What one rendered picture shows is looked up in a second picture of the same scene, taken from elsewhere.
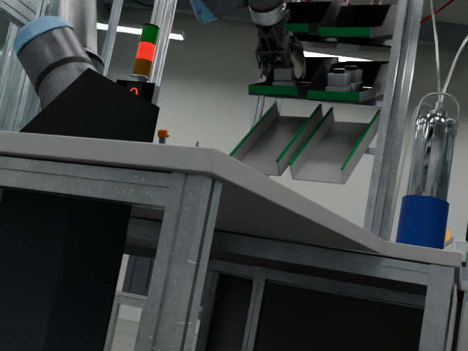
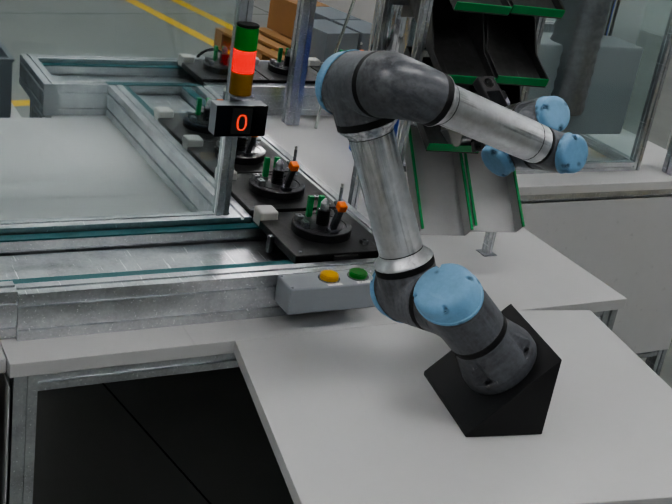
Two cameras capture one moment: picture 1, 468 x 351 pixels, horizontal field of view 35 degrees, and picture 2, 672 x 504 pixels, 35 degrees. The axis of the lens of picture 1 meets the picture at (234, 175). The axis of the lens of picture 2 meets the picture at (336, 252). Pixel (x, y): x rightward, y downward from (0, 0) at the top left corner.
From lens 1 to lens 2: 2.25 m
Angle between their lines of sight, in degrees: 58
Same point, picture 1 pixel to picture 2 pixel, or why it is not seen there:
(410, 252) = (596, 307)
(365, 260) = not seen: hidden behind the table
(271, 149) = (432, 192)
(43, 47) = (483, 324)
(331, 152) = (481, 183)
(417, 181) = not seen: hidden behind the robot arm
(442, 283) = (609, 320)
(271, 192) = not seen: outside the picture
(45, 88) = (492, 364)
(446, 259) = (617, 305)
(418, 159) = (392, 36)
